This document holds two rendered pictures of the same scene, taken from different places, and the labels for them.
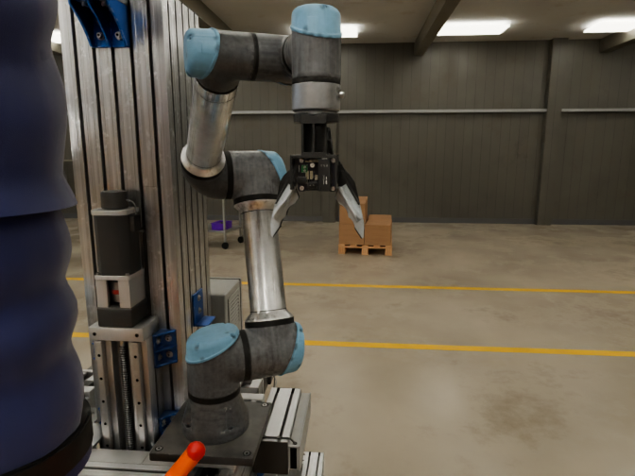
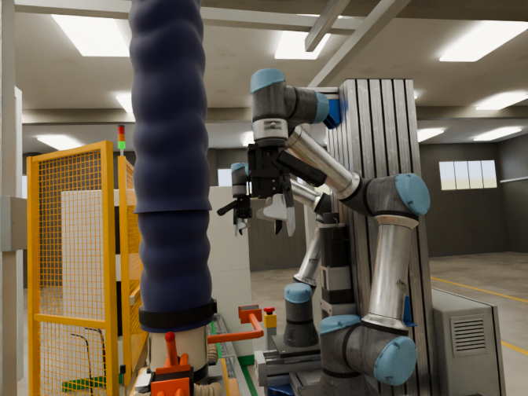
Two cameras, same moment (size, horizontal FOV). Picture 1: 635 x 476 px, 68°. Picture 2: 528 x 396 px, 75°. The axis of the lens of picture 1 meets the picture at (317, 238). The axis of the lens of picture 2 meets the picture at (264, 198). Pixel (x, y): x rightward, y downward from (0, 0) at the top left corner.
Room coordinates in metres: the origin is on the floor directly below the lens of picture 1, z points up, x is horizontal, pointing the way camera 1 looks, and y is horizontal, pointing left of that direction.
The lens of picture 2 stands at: (0.56, -0.70, 1.55)
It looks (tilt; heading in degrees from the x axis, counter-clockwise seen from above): 4 degrees up; 77
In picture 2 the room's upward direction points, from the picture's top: 3 degrees counter-clockwise
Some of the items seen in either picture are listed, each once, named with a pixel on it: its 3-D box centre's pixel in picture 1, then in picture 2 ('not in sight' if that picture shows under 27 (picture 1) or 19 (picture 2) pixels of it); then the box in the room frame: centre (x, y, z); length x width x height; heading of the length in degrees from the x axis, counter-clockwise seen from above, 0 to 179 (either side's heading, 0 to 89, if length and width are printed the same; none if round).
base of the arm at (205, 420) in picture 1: (214, 405); (342, 381); (0.99, 0.24, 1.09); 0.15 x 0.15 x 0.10
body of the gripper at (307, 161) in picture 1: (316, 153); (269, 171); (0.74, 0.00, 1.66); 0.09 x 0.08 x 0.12; 175
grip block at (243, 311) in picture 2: not in sight; (250, 313); (0.81, 0.70, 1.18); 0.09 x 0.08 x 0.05; 177
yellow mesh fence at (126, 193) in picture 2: not in sight; (136, 286); (0.13, 2.55, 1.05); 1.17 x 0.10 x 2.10; 89
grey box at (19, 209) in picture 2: not in sight; (15, 223); (-0.37, 1.52, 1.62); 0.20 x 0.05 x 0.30; 89
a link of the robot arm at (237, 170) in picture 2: not in sight; (239, 174); (0.84, 0.94, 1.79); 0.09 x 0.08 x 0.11; 159
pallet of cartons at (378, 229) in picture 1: (367, 223); not in sight; (8.01, -0.86, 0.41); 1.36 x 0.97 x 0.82; 176
